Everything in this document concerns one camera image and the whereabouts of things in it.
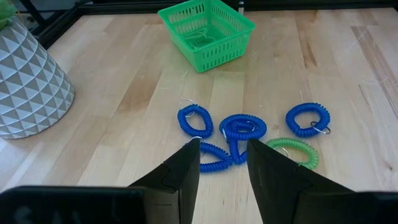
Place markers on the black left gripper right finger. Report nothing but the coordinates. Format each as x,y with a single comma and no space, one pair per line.
273,180

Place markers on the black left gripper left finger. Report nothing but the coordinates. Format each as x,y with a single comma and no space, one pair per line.
180,174

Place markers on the green plastic basket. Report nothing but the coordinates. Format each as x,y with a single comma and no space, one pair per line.
217,56

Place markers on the white triangle pattern planter pot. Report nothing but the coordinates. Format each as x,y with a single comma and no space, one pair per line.
28,87

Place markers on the green artificial plant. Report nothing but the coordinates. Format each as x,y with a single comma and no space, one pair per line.
6,12

